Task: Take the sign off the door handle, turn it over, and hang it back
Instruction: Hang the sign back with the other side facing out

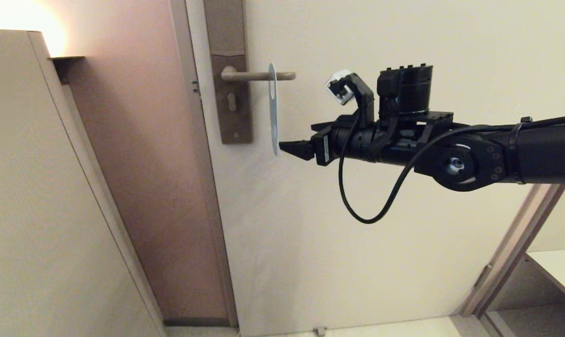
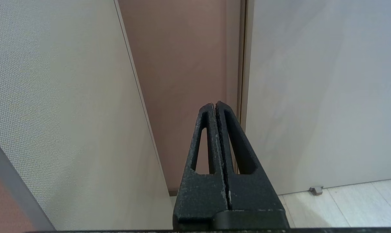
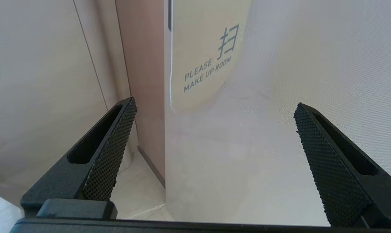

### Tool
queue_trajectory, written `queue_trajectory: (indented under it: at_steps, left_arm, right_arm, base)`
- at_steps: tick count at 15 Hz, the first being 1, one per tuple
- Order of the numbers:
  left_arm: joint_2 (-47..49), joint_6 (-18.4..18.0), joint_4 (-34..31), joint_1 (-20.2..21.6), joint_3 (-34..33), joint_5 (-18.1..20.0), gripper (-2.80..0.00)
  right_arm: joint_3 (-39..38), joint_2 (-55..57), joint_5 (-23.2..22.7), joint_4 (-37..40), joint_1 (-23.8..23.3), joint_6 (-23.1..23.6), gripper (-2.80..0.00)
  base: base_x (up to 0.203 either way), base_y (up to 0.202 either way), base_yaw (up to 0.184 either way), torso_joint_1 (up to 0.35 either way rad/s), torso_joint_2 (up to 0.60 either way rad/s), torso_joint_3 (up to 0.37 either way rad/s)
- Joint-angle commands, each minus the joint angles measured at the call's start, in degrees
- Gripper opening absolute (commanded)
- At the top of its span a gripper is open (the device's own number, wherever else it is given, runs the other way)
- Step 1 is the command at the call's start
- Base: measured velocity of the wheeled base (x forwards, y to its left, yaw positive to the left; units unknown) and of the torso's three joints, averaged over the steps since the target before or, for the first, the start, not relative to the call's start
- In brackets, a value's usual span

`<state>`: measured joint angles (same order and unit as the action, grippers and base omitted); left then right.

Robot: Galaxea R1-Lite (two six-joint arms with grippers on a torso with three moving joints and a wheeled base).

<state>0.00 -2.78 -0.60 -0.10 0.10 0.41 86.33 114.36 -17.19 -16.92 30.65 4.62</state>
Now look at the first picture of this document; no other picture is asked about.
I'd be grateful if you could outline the white and blue door hanger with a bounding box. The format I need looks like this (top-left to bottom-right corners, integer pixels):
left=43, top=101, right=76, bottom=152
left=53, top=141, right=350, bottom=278
left=268, top=63, right=280, bottom=158

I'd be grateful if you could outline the brown door lock plate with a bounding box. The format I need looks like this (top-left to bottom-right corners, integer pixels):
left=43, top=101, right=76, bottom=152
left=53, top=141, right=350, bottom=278
left=203, top=0, right=254, bottom=145

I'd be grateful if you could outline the dark baseboard strip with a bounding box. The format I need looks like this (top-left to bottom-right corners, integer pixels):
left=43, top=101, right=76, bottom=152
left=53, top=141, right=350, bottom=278
left=163, top=318, right=239, bottom=327

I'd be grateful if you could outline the beige closet shelf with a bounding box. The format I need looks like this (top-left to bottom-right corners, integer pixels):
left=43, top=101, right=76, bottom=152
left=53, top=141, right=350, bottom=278
left=525, top=248, right=565, bottom=310

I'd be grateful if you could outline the black right camera bracket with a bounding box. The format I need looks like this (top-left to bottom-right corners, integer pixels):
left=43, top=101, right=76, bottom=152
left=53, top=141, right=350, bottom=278
left=341, top=73, right=376, bottom=128

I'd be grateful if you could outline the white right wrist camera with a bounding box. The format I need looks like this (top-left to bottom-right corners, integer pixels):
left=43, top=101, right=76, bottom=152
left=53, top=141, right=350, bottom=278
left=325, top=69, right=356, bottom=106

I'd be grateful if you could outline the beige metal door handle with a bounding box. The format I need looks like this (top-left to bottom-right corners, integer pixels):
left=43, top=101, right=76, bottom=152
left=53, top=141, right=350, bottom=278
left=220, top=66, right=297, bottom=83

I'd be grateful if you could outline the dark wall lamp bracket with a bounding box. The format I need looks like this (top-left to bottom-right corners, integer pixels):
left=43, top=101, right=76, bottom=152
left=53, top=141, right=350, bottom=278
left=50, top=56, right=85, bottom=86

